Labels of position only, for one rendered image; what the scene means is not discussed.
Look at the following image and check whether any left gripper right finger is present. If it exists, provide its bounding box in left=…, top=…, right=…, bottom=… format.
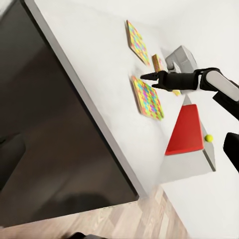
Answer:
left=223, top=132, right=239, bottom=172

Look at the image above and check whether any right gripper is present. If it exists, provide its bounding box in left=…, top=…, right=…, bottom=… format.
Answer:
left=140, top=70, right=184, bottom=92

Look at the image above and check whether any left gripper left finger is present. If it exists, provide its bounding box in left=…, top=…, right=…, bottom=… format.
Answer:
left=0, top=132, right=26, bottom=192

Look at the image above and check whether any jigsaw puzzle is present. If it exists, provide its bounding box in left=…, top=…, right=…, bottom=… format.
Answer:
left=126, top=20, right=150, bottom=66
left=131, top=75, right=165, bottom=121

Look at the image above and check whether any tennis ball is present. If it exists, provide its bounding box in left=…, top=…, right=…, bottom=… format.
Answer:
left=205, top=134, right=213, bottom=142

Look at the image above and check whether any board game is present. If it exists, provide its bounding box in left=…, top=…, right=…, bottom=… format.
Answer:
left=152, top=54, right=181, bottom=96

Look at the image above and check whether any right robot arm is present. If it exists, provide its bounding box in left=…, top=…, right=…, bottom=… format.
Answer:
left=140, top=62, right=239, bottom=120

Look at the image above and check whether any toy box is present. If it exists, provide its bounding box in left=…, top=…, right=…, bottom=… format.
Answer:
left=165, top=45, right=201, bottom=95

